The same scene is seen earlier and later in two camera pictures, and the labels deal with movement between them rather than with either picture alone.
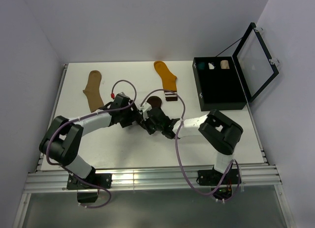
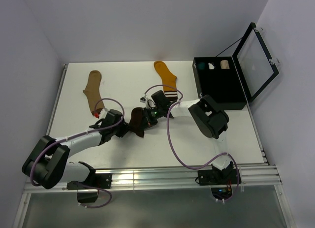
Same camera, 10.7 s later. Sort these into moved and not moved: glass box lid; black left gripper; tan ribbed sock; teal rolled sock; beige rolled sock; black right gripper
Moved: black left gripper; black right gripper
Not moved: glass box lid; tan ribbed sock; teal rolled sock; beige rolled sock
